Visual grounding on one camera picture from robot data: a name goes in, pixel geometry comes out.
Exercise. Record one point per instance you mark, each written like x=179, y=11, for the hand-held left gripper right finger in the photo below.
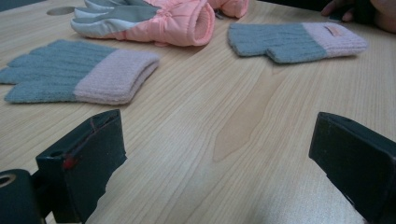
x=358, y=161

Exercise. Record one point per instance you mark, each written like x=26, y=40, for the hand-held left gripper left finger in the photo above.
x=90, y=161

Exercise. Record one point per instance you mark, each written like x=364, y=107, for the grey pink labelled knit glove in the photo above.
x=280, y=42

